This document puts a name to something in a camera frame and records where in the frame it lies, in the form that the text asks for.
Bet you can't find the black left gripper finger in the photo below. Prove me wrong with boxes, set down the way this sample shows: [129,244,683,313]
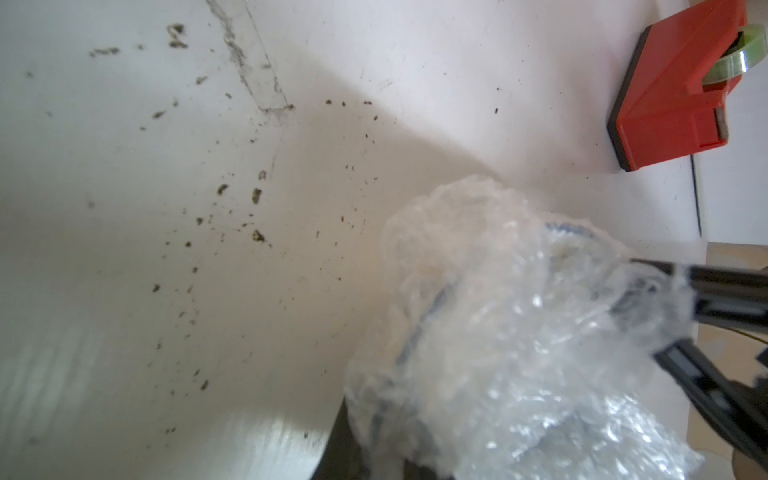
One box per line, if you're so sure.
[310,400,370,480]

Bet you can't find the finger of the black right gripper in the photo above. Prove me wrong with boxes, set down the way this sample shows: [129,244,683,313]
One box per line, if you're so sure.
[633,259,767,334]
[653,339,767,470]

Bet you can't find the clear bubble wrap sheet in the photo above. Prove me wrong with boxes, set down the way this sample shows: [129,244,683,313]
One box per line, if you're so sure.
[344,176,702,479]

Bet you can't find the red tape dispenser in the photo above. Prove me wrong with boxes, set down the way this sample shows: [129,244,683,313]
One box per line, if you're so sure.
[607,0,747,172]

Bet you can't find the green clear tape roll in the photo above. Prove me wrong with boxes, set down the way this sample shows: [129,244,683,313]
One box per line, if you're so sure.
[702,24,767,86]

